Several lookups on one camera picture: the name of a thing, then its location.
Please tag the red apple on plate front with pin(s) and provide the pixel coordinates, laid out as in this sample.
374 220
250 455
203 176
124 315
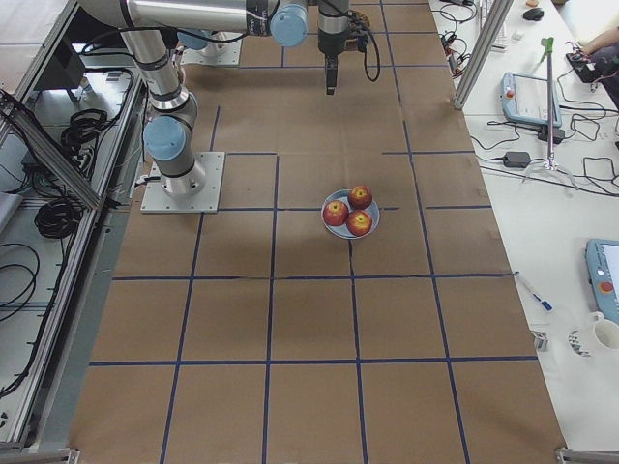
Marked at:
359 223

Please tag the patterned tape roll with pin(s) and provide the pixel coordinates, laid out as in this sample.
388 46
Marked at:
581 342

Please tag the red apple on plate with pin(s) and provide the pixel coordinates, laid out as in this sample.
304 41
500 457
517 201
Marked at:
335 213
359 223
359 197

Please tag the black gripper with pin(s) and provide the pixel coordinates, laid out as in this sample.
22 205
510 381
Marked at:
331 39

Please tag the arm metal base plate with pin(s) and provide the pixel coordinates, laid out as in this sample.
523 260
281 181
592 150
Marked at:
204 53
197 192

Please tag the white blue pen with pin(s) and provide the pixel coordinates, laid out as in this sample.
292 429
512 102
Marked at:
544 303

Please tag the black computer mouse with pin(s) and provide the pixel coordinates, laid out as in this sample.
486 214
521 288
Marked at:
533 14

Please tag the black power adapter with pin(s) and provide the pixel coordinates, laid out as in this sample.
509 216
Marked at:
516 159

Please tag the long reach grabber tool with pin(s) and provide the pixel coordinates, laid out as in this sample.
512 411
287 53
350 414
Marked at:
549 164

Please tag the white mug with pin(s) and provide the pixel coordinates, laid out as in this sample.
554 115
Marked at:
603 331

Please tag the red apple on plate left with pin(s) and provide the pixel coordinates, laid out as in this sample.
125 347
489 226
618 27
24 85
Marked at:
335 213

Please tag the light blue plate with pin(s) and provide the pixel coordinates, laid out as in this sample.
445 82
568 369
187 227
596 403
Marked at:
341 231

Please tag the aluminium side frame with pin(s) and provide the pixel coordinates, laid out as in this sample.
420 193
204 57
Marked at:
65 128

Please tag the wicker basket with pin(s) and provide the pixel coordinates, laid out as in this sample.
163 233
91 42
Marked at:
359 26

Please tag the aluminium frame post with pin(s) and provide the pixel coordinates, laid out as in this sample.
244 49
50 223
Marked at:
496 16

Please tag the teach pendant near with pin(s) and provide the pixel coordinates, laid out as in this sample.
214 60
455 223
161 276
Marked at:
601 258

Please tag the teach pendant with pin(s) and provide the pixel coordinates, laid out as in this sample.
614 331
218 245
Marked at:
601 258
524 98

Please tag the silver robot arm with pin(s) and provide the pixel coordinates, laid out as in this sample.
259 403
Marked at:
333 19
168 137

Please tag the teach pendant far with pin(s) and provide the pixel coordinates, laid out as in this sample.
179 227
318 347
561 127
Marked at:
524 98

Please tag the red apple on plate back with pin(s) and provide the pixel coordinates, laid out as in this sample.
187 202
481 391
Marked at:
359 197

